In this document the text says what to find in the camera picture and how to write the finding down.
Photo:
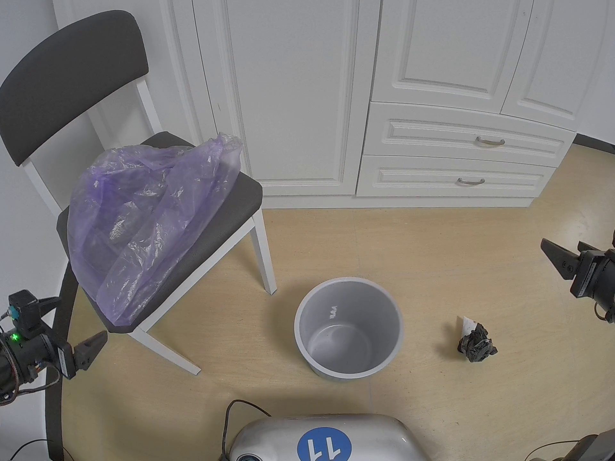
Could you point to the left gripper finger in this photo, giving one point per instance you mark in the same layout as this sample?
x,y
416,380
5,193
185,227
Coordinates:
x,y
48,304
89,351

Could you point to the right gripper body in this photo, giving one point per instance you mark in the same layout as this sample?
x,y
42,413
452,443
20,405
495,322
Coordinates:
x,y
598,276

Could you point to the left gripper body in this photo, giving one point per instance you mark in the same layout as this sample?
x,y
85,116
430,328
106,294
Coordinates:
x,y
45,358

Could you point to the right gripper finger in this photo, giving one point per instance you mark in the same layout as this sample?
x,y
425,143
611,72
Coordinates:
x,y
590,248
566,264

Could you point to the white printed paper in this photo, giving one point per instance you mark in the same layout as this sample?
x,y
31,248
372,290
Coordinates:
x,y
467,323

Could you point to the black plastic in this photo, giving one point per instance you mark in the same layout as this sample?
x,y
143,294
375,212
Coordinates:
x,y
476,345

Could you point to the purple plastic bag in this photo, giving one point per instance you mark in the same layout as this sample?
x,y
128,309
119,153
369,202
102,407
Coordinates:
x,y
144,219

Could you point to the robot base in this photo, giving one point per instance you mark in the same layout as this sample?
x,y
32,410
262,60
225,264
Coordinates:
x,y
374,437

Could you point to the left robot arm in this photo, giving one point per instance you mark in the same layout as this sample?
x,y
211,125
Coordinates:
x,y
7,368

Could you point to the white trash bin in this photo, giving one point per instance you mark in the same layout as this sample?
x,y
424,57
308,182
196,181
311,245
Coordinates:
x,y
346,324

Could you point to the dark grey white chair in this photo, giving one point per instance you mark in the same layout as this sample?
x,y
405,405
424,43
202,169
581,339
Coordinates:
x,y
72,65

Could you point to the white wardrobe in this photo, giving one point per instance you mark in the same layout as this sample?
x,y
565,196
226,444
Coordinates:
x,y
298,89

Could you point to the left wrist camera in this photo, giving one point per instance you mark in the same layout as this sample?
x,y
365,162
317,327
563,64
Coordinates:
x,y
24,312

